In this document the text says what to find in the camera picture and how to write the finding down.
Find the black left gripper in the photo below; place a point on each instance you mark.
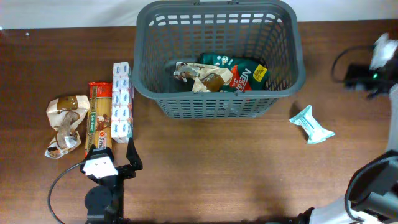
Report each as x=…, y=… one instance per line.
x=129, y=170

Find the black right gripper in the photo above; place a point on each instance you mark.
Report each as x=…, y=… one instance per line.
x=360, y=72

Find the white tissue multipack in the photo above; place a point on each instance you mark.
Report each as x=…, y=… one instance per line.
x=122, y=102

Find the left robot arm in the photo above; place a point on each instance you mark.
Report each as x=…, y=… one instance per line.
x=105, y=202

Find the light teal wipes packet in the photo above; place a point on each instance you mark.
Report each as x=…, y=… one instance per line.
x=316, y=133

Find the orange spaghetti packet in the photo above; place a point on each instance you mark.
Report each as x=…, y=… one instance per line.
x=98, y=132

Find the green Nescafe coffee bag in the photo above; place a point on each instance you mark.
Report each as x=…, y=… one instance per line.
x=248, y=75

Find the beige brown snack bag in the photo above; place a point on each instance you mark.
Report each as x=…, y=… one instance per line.
x=206, y=78

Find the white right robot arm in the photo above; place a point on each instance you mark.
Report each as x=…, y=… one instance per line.
x=371, y=196

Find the brown white snack bag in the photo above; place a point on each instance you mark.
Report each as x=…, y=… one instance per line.
x=65, y=114

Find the grey plastic shopping basket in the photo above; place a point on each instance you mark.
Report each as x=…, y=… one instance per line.
x=168, y=32

